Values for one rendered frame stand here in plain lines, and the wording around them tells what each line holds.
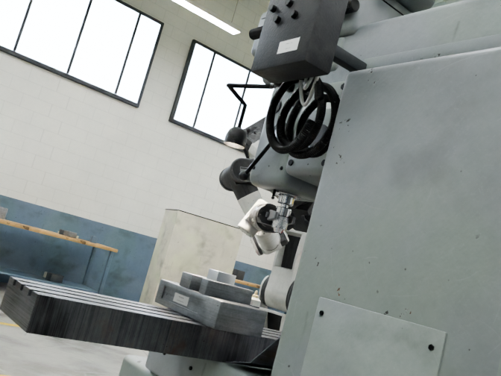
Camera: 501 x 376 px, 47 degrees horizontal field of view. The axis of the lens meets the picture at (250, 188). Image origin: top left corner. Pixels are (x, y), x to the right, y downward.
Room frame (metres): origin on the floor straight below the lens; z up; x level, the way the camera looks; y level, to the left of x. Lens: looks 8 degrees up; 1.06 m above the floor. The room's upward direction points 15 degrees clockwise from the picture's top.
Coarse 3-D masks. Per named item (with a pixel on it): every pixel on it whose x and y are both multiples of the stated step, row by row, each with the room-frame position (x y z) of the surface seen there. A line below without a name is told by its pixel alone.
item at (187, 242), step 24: (168, 216) 7.96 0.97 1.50; (192, 216) 7.76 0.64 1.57; (168, 240) 7.71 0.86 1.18; (192, 240) 7.80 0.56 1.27; (216, 240) 7.94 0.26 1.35; (240, 240) 8.09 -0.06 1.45; (168, 264) 7.70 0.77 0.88; (192, 264) 7.84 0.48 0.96; (216, 264) 7.98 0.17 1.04; (144, 288) 8.11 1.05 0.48
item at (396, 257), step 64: (448, 64) 1.04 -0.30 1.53; (384, 128) 1.14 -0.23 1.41; (448, 128) 1.02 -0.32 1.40; (320, 192) 1.25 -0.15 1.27; (384, 192) 1.11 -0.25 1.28; (448, 192) 0.99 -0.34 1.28; (320, 256) 1.22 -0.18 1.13; (384, 256) 1.08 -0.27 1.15; (448, 256) 0.97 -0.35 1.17; (320, 320) 1.17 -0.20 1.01; (384, 320) 1.05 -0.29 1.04; (448, 320) 0.95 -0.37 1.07
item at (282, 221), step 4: (280, 212) 1.69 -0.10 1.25; (284, 212) 1.69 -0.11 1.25; (288, 212) 1.69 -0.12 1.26; (280, 216) 1.69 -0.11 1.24; (284, 216) 1.69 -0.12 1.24; (288, 216) 1.69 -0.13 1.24; (272, 220) 1.71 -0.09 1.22; (276, 220) 1.69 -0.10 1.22; (280, 220) 1.69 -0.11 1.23; (284, 220) 1.69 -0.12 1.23; (288, 220) 1.70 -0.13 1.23; (272, 224) 1.70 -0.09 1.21; (276, 224) 1.69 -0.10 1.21; (280, 224) 1.69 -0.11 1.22; (284, 224) 1.69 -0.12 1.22; (284, 228) 1.69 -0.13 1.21
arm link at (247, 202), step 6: (258, 192) 2.17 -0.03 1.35; (240, 198) 2.17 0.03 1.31; (246, 198) 2.15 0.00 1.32; (252, 198) 2.15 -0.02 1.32; (258, 198) 2.16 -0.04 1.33; (240, 204) 2.18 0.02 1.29; (246, 204) 2.16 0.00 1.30; (252, 204) 2.15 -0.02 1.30; (246, 210) 2.17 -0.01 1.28; (252, 240) 2.15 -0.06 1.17; (288, 240) 2.15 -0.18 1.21; (258, 246) 2.14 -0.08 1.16; (258, 252) 2.15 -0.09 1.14
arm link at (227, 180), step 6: (228, 168) 2.17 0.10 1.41; (222, 174) 2.23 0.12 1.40; (228, 174) 2.16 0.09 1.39; (222, 180) 2.23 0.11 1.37; (228, 180) 2.18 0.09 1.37; (234, 180) 2.14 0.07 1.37; (228, 186) 2.22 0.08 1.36; (234, 186) 2.16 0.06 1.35; (240, 186) 2.15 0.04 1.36; (246, 186) 2.15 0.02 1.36; (252, 186) 2.16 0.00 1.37; (234, 192) 2.18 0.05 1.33; (240, 192) 2.16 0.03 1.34; (246, 192) 2.15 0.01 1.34; (252, 192) 2.15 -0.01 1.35
